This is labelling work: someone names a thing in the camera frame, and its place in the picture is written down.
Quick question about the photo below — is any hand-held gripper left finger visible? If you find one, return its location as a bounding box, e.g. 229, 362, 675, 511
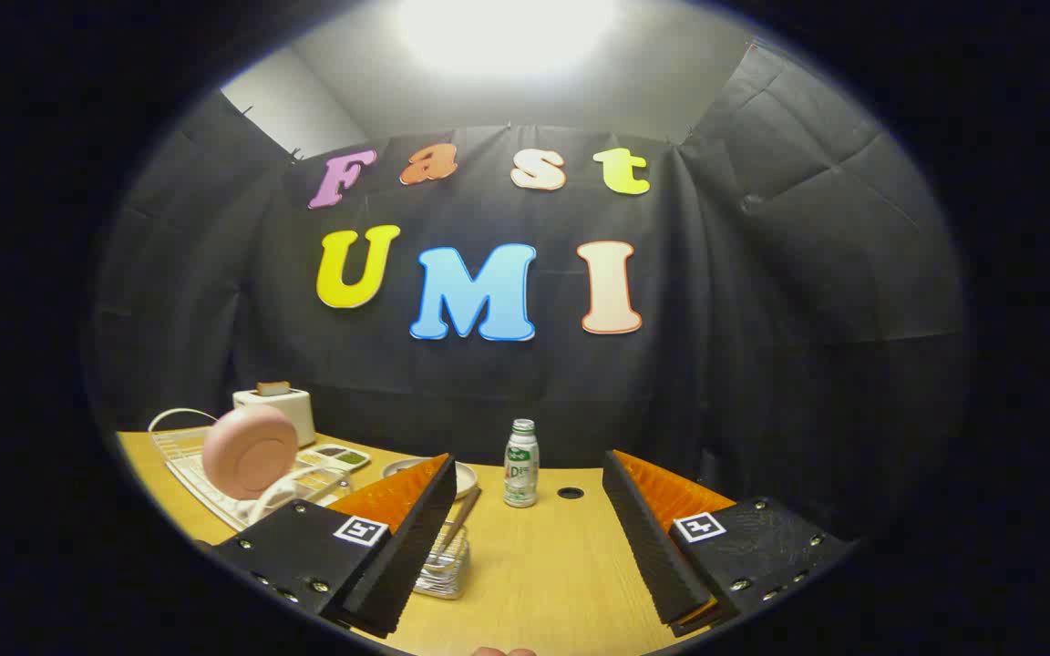
211, 453, 459, 641

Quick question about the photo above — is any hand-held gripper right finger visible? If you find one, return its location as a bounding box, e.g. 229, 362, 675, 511
602, 448, 859, 639

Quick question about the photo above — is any metal wire basket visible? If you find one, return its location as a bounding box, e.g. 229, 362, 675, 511
413, 528, 471, 600

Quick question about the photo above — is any wooden-handled metal spoon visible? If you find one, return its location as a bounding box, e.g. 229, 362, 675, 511
438, 487, 482, 557

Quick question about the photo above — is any pink plate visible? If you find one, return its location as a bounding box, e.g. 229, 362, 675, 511
202, 405, 300, 500

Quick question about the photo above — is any white wire dish rack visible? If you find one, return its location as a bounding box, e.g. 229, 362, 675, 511
148, 407, 353, 532

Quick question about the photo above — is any grey plate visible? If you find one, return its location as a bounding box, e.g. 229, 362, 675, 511
382, 457, 479, 500

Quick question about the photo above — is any white divided bean tray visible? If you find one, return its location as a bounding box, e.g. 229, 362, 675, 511
299, 443, 371, 473

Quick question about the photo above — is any white green drink bottle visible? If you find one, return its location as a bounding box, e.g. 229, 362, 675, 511
503, 419, 540, 508

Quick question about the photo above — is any white toaster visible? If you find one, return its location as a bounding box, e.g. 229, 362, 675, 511
232, 387, 317, 447

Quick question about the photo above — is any black backdrop cloth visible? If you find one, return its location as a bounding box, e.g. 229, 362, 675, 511
92, 41, 973, 548

